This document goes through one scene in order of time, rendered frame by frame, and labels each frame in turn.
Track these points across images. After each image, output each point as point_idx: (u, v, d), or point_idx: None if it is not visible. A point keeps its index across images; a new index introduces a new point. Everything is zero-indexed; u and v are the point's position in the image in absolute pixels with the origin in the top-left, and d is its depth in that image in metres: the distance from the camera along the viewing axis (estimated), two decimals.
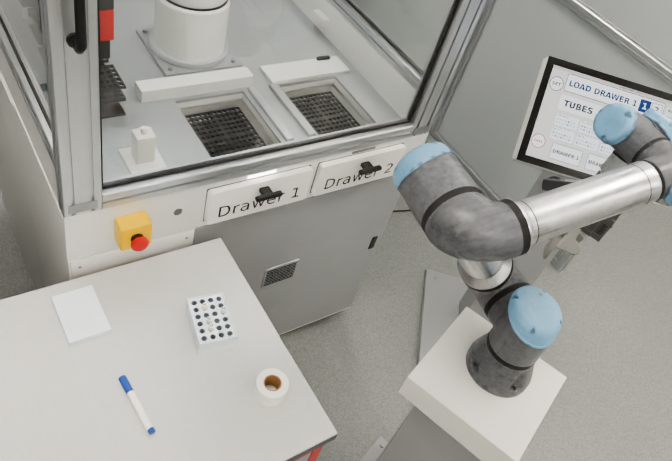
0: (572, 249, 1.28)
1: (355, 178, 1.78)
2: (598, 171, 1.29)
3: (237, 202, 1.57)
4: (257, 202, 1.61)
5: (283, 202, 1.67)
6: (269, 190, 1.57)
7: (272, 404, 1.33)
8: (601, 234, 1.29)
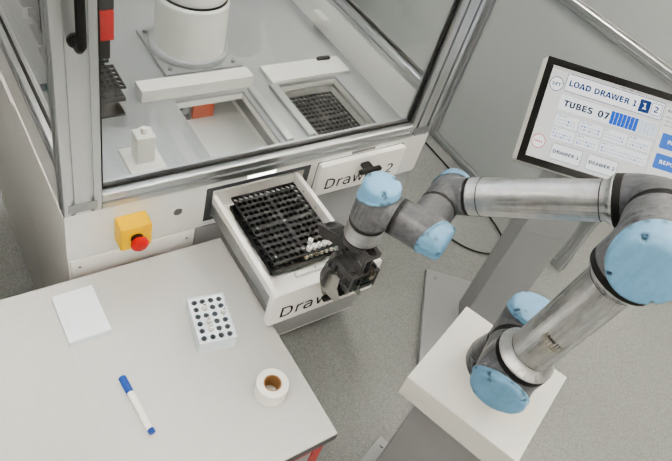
0: (333, 297, 1.35)
1: (355, 178, 1.78)
2: None
3: (301, 301, 1.40)
4: (321, 298, 1.45)
5: (347, 294, 1.51)
6: (336, 287, 1.41)
7: (272, 404, 1.33)
8: (350, 287, 1.30)
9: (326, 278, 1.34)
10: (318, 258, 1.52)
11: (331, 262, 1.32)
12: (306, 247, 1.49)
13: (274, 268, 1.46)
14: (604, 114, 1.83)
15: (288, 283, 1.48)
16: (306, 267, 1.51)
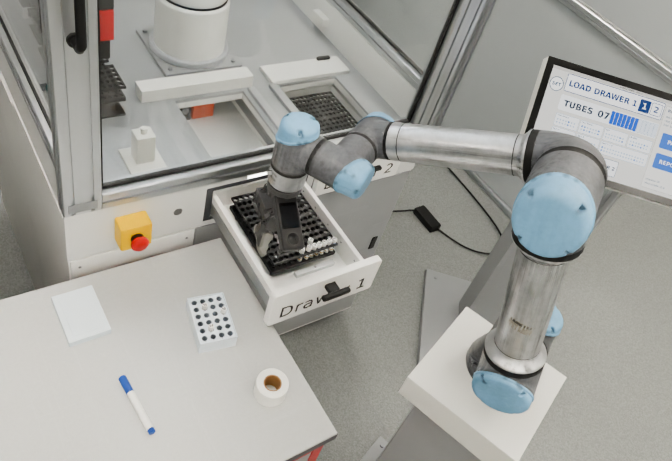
0: None
1: None
2: (294, 194, 1.25)
3: (301, 301, 1.40)
4: (321, 298, 1.45)
5: (347, 294, 1.51)
6: (336, 287, 1.41)
7: (272, 404, 1.33)
8: None
9: None
10: (318, 258, 1.52)
11: None
12: (306, 247, 1.49)
13: (274, 268, 1.46)
14: (604, 114, 1.83)
15: (288, 283, 1.48)
16: (306, 267, 1.51)
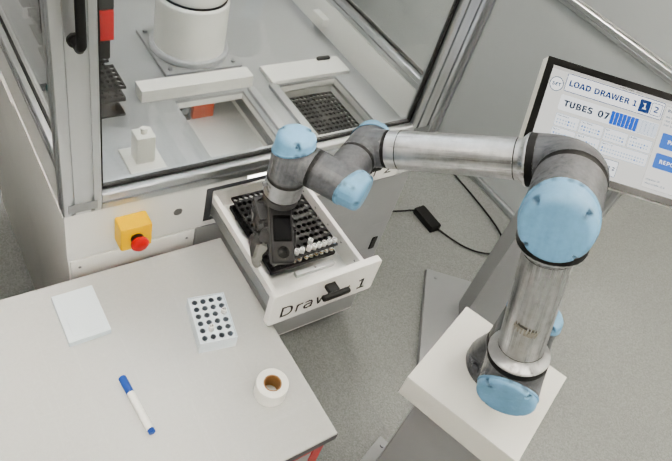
0: None
1: None
2: (288, 206, 1.22)
3: (301, 301, 1.40)
4: (321, 298, 1.45)
5: (347, 294, 1.51)
6: (336, 287, 1.41)
7: (272, 404, 1.33)
8: None
9: None
10: (318, 258, 1.52)
11: None
12: (306, 247, 1.49)
13: (274, 268, 1.46)
14: (604, 114, 1.83)
15: (288, 283, 1.48)
16: (306, 267, 1.51)
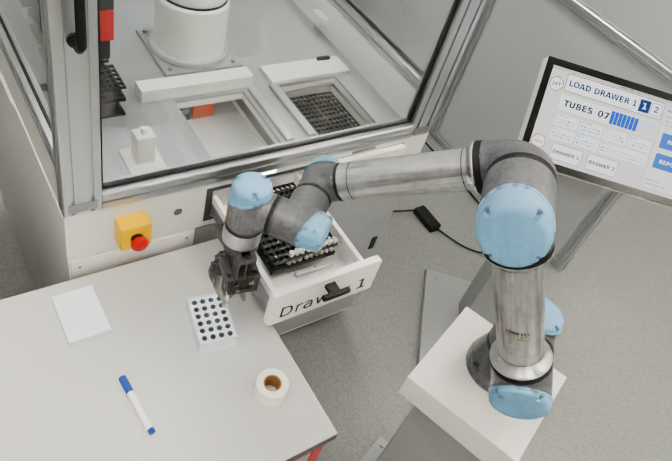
0: (221, 299, 1.33)
1: None
2: None
3: (301, 301, 1.40)
4: (321, 298, 1.45)
5: (347, 294, 1.51)
6: (336, 287, 1.41)
7: (272, 404, 1.33)
8: (228, 290, 1.27)
9: (214, 279, 1.32)
10: (318, 258, 1.52)
11: (216, 263, 1.30)
12: None
13: (274, 268, 1.46)
14: (604, 114, 1.83)
15: (288, 283, 1.48)
16: (306, 267, 1.51)
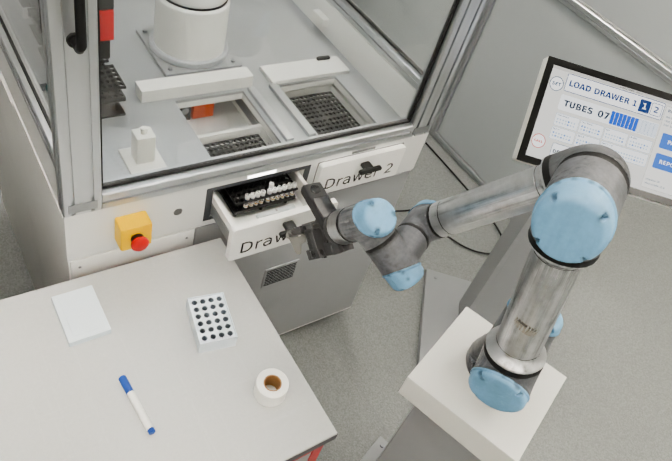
0: (295, 249, 1.45)
1: (355, 178, 1.78)
2: (333, 212, 1.32)
3: (260, 237, 1.50)
4: (280, 236, 1.55)
5: None
6: (293, 225, 1.51)
7: (272, 404, 1.33)
8: (315, 257, 1.39)
9: (295, 235, 1.41)
10: (279, 202, 1.62)
11: (305, 228, 1.38)
12: (267, 190, 1.59)
13: (236, 209, 1.56)
14: (604, 114, 1.83)
15: None
16: (268, 210, 1.61)
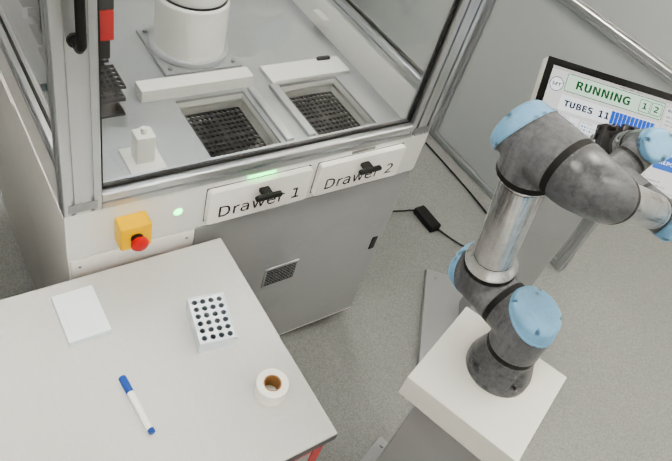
0: None
1: (355, 178, 1.78)
2: None
3: (237, 202, 1.57)
4: (257, 202, 1.61)
5: (283, 202, 1.67)
6: (269, 190, 1.57)
7: (272, 404, 1.33)
8: None
9: None
10: None
11: None
12: None
13: None
14: (604, 114, 1.83)
15: None
16: None
